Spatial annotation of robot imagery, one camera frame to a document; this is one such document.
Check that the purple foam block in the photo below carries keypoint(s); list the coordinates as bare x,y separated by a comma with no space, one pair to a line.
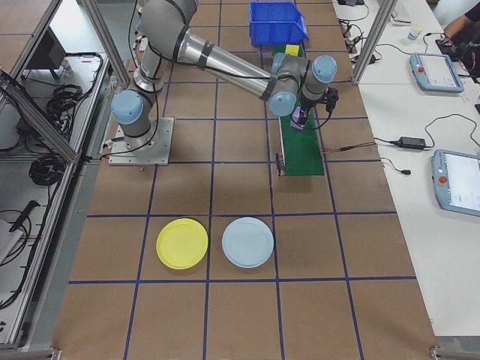
296,120

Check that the blue plastic storage bin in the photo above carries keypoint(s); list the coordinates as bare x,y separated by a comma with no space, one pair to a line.
277,33

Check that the white square base plate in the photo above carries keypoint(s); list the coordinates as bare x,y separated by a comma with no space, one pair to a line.
165,150

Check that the yellow foam block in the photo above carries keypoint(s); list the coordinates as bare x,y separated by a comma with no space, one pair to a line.
291,50

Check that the bystander forearm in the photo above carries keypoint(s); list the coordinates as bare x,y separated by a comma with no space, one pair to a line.
463,20

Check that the aluminium corner profile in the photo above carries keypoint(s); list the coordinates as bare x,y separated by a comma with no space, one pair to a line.
30,354

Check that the white desk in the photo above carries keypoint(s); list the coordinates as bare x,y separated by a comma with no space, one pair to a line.
412,243

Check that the black power adapter brick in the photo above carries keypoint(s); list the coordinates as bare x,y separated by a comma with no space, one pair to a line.
411,142

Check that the blue-grey teach pendant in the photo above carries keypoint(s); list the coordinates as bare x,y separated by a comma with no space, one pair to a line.
437,71
461,180

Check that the metal bar V-shaped frame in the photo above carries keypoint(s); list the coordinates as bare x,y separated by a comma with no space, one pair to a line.
45,125

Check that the aluminium profile post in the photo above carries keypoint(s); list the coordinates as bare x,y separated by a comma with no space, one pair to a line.
374,41

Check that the white paper cup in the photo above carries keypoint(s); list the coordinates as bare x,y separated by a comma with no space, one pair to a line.
414,33

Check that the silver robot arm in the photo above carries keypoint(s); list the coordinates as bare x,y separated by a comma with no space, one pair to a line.
225,63

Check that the black control box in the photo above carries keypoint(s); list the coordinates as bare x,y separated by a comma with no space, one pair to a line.
47,52

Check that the white keyboard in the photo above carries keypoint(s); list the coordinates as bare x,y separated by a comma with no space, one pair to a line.
402,13

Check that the light blue plastic plate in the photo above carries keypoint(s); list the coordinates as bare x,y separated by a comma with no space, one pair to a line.
247,242

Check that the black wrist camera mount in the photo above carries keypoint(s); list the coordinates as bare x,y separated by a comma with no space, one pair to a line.
332,98

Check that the green conveyor belt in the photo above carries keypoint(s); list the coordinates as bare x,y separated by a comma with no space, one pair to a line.
302,153

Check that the yellow plastic plate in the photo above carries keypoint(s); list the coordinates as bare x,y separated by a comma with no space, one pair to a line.
182,243

